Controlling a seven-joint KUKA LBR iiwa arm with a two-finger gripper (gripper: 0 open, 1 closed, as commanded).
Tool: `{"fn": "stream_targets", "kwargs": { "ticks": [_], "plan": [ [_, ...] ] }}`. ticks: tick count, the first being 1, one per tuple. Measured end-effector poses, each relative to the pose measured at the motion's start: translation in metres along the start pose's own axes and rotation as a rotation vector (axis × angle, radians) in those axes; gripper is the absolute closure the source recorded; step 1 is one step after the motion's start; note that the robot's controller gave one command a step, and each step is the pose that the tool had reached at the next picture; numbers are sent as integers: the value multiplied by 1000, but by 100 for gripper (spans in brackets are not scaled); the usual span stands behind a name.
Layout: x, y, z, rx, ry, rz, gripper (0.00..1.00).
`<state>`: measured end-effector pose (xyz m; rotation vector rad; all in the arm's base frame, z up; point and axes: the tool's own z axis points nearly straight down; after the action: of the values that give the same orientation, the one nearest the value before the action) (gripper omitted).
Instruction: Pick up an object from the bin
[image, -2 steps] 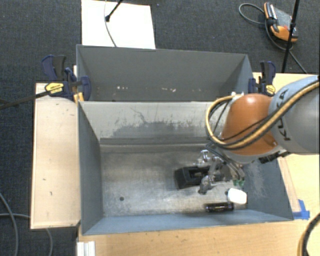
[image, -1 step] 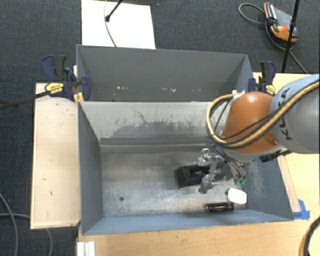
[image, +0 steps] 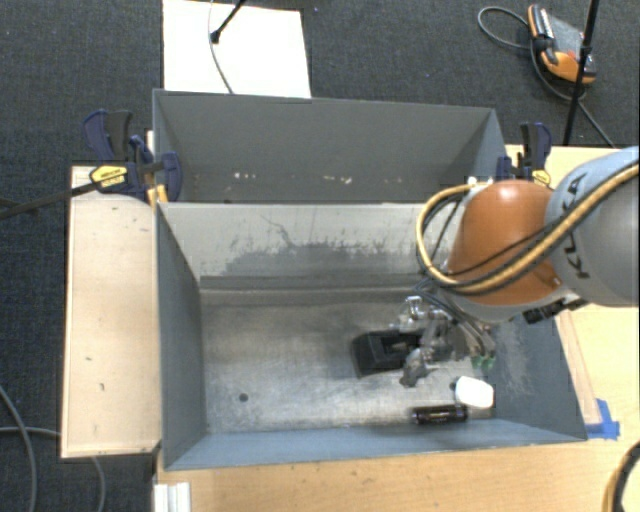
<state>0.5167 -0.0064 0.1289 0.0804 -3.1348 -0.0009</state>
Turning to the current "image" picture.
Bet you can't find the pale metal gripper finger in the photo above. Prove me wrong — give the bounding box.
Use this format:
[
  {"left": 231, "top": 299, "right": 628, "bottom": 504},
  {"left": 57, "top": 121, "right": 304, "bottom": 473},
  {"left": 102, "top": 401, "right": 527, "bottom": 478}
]
[
  {"left": 399, "top": 347, "right": 433, "bottom": 389},
  {"left": 397, "top": 295, "right": 429, "bottom": 333}
]

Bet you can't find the black hollow rectangular block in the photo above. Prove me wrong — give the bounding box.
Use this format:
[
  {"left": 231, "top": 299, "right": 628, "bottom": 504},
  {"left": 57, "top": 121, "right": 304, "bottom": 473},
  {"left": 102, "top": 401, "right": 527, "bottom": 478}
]
[{"left": 350, "top": 328, "right": 424, "bottom": 380}]

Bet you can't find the dark brown small bottle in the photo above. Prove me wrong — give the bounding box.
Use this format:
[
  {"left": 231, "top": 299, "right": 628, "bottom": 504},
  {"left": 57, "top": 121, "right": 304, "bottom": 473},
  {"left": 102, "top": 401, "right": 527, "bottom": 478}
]
[{"left": 411, "top": 404, "right": 471, "bottom": 427}]

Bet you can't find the white plastic cup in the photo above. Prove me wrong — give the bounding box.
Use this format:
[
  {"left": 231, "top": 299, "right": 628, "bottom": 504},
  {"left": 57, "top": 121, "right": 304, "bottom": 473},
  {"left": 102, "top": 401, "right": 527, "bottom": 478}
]
[{"left": 452, "top": 375, "right": 496, "bottom": 409}]

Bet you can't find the grey metal bin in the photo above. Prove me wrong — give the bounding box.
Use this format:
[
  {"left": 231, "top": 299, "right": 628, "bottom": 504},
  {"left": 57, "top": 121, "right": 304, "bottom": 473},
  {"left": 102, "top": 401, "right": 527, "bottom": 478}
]
[{"left": 151, "top": 88, "right": 589, "bottom": 472}]

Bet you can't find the pale wood flat board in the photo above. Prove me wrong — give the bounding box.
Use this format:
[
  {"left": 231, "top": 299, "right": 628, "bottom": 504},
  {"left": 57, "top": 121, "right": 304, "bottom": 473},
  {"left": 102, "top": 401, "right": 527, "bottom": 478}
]
[{"left": 59, "top": 164, "right": 164, "bottom": 459}]

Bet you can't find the black cylinder on white bracket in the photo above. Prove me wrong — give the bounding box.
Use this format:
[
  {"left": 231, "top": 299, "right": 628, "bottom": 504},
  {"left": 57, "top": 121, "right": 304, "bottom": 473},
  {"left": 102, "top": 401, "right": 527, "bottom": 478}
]
[{"left": 522, "top": 296, "right": 587, "bottom": 325}]

